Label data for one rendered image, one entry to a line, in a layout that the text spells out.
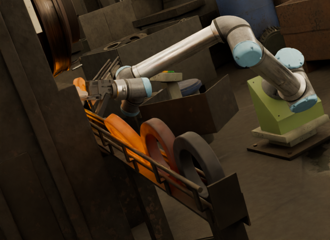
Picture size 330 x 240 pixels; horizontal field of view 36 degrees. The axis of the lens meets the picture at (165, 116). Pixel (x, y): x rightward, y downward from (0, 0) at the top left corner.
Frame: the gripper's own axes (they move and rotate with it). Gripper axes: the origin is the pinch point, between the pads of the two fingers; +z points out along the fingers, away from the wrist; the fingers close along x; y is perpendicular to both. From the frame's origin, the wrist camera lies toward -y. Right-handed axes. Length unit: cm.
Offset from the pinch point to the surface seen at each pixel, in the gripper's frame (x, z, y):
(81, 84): -47, -18, 4
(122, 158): 59, -2, -16
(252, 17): -236, -251, 47
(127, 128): 80, 2, -3
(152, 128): 94, 1, -2
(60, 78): -260, -52, 1
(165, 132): 97, -1, -3
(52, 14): 22.7, 8.2, 33.2
